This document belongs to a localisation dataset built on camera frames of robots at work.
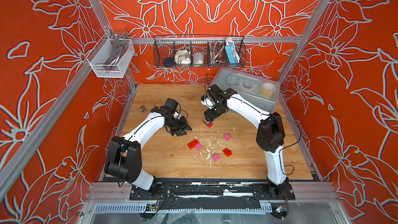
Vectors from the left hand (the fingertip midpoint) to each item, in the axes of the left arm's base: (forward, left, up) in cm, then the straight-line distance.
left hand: (190, 129), depth 83 cm
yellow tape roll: (+28, -46, +6) cm, 54 cm away
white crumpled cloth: (+38, +9, +21) cm, 44 cm away
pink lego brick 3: (-11, -15, -10) cm, 21 cm away
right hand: (+10, -9, 0) cm, 13 cm away
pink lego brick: (+2, -21, -9) cm, 23 cm away
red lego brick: (+9, -11, -9) cm, 16 cm away
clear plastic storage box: (+29, -34, +7) cm, 45 cm away
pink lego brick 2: (-5, -5, -10) cm, 12 cm away
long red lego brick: (-5, -1, -10) cm, 11 cm away
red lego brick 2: (-8, -21, -9) cm, 24 cm away
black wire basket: (+45, -2, +21) cm, 50 cm away
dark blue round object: (+37, +17, +18) cm, 44 cm away
